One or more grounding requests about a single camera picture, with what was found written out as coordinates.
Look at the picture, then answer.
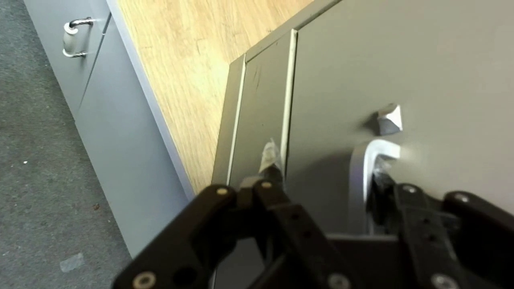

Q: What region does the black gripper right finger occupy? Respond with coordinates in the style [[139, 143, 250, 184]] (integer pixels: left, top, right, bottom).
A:
[[369, 172, 514, 289]]

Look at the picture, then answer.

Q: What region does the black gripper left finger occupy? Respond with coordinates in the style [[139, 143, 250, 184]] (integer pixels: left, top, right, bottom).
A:
[[111, 138, 356, 289]]

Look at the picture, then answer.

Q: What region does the silver drawer handle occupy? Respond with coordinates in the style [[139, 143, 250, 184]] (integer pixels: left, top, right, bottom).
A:
[[347, 138, 403, 237]]

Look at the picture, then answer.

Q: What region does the beige file drawer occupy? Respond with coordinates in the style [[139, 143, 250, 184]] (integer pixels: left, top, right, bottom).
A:
[[281, 0, 514, 237]]

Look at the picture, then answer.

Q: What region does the beige metal file cabinet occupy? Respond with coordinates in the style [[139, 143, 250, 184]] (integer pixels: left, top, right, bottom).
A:
[[210, 0, 343, 196]]

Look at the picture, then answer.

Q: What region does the silver lower drawer thumb latch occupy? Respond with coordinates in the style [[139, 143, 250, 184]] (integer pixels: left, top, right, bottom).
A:
[[368, 101, 404, 138]]

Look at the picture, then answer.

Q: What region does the grey desk base cabinet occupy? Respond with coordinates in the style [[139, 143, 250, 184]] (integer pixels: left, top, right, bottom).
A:
[[22, 0, 197, 260]]

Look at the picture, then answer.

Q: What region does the white paper scrap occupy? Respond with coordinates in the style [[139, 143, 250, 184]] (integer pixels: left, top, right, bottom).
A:
[[58, 250, 86, 274]]

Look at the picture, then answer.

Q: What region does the silver cabinet door handle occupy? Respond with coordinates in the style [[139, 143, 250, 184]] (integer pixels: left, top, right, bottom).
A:
[[59, 14, 101, 59]]

